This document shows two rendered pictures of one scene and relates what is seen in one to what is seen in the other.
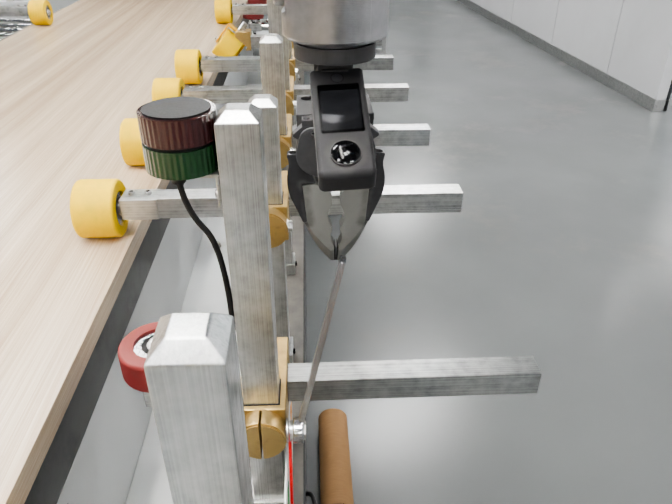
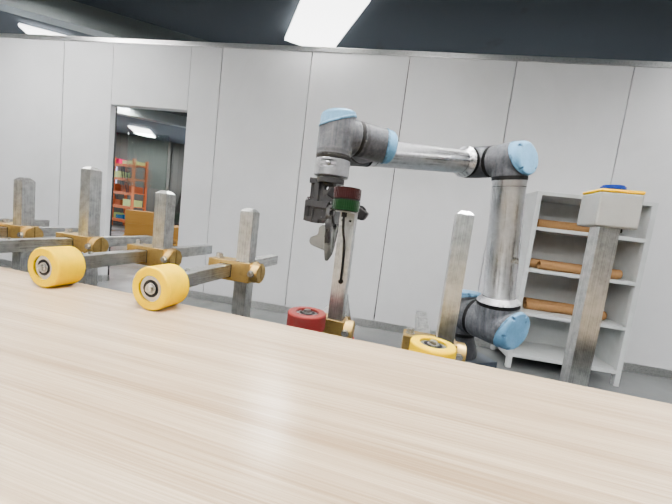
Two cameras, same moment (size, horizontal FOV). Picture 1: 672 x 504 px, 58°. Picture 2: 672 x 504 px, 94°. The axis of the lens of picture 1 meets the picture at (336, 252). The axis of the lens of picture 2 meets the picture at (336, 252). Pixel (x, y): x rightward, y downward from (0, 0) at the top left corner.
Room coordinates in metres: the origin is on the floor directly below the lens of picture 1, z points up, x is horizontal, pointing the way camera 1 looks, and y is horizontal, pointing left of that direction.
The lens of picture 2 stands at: (0.29, 0.79, 1.10)
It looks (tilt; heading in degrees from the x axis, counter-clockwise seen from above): 6 degrees down; 285
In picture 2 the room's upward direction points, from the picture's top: 7 degrees clockwise
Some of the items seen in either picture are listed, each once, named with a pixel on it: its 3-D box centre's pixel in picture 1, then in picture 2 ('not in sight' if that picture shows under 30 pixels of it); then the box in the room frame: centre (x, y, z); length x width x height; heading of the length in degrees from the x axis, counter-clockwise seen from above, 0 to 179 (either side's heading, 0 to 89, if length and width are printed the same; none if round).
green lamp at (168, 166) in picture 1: (182, 152); (345, 205); (0.46, 0.12, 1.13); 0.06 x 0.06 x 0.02
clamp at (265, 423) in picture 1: (262, 394); (325, 326); (0.49, 0.08, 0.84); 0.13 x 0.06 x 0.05; 3
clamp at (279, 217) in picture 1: (270, 207); (236, 269); (0.74, 0.09, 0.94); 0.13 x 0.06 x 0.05; 3
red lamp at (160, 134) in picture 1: (178, 122); (347, 193); (0.46, 0.12, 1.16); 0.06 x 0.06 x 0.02
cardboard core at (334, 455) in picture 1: (335, 462); not in sight; (1.06, 0.00, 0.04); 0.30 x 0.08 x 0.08; 3
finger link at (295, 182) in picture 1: (312, 178); (329, 226); (0.52, 0.02, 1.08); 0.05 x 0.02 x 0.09; 93
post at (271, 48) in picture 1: (278, 179); (160, 279); (0.96, 0.10, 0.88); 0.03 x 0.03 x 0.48; 3
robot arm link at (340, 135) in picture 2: not in sight; (337, 136); (0.54, 0.00, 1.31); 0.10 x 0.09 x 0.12; 43
